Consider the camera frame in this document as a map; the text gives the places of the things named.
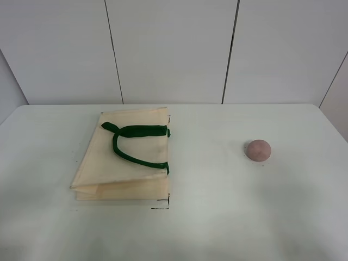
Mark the pink peach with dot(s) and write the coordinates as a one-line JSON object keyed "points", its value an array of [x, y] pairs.
{"points": [[258, 150]]}

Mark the cream linen bag green handles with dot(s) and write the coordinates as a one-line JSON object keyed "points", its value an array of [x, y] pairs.
{"points": [[127, 157]]}

